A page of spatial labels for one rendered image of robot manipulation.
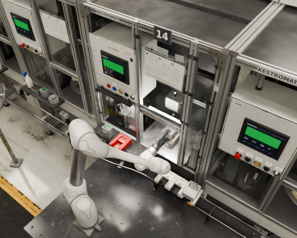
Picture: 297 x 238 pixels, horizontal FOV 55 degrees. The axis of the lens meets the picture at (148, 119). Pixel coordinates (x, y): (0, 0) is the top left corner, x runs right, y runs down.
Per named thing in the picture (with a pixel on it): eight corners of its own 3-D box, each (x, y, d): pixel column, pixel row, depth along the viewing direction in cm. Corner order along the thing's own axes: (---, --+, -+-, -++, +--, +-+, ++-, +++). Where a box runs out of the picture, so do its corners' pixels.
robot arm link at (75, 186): (69, 212, 219) (58, 191, 232) (88, 204, 228) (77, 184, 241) (77, 136, 175) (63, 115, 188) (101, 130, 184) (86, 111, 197)
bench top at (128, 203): (24, 230, 223) (22, 228, 220) (114, 145, 283) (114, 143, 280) (191, 386, 160) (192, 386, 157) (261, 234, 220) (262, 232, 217)
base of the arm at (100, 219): (92, 240, 213) (91, 237, 209) (72, 223, 222) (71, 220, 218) (109, 221, 223) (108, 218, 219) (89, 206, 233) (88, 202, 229)
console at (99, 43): (94, 85, 234) (85, 33, 201) (116, 69, 250) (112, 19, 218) (134, 106, 216) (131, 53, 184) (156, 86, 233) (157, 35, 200)
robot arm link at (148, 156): (145, 157, 233) (158, 162, 225) (133, 170, 225) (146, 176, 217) (141, 148, 227) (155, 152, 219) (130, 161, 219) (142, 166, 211)
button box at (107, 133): (102, 136, 256) (101, 127, 247) (108, 131, 260) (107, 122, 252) (109, 140, 252) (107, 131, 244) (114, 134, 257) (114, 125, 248)
